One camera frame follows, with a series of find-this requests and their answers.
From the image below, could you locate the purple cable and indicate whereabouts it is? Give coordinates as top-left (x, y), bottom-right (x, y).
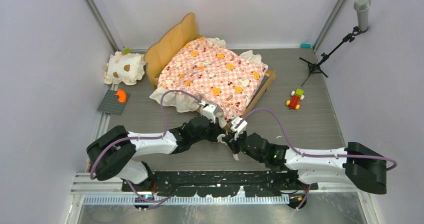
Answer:
top-left (241, 108), bottom-right (398, 211)
top-left (89, 89), bottom-right (208, 211)

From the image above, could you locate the grey building baseplate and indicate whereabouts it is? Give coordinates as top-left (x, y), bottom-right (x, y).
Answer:
top-left (97, 90), bottom-right (130, 115)

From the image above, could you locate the grey microphone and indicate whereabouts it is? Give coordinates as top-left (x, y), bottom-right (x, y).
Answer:
top-left (353, 0), bottom-right (371, 32)

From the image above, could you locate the black microphone stand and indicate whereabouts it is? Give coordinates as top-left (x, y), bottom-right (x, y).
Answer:
top-left (299, 26), bottom-right (368, 87)

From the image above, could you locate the pink checkered duck mattress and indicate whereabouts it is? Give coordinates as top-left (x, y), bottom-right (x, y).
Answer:
top-left (149, 37), bottom-right (268, 127)

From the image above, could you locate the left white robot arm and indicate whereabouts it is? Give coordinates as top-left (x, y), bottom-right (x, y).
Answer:
top-left (86, 115), bottom-right (225, 191)

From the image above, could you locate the red toy block car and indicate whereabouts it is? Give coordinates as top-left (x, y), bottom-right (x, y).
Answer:
top-left (285, 88), bottom-right (305, 110)

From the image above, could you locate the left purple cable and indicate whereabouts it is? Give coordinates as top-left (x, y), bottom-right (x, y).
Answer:
top-left (89, 89), bottom-right (208, 211)

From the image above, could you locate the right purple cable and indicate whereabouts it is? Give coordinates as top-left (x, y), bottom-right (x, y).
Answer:
top-left (241, 108), bottom-right (398, 211)

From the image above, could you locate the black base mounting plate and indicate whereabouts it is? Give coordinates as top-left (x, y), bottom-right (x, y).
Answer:
top-left (121, 171), bottom-right (307, 198)

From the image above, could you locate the orange curved toy block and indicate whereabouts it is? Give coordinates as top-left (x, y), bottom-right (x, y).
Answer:
top-left (115, 89), bottom-right (128, 104)

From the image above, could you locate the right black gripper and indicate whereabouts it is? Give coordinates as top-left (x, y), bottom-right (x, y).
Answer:
top-left (223, 128), bottom-right (265, 163)

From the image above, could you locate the wooden pet bed frame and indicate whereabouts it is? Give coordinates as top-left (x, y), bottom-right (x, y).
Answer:
top-left (144, 12), bottom-right (276, 117)

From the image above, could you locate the white ruffled pillow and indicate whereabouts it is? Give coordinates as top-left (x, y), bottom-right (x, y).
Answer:
top-left (103, 51), bottom-right (146, 86)

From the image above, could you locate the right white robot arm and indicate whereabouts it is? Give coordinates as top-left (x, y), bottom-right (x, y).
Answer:
top-left (219, 132), bottom-right (387, 195)

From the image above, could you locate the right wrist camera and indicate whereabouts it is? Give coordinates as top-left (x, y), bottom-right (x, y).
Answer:
top-left (230, 117), bottom-right (248, 140)

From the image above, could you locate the white tie string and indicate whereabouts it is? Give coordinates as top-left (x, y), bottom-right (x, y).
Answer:
top-left (216, 133), bottom-right (240, 161)

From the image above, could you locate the teal small block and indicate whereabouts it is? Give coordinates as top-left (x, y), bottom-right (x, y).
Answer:
top-left (300, 43), bottom-right (312, 49)

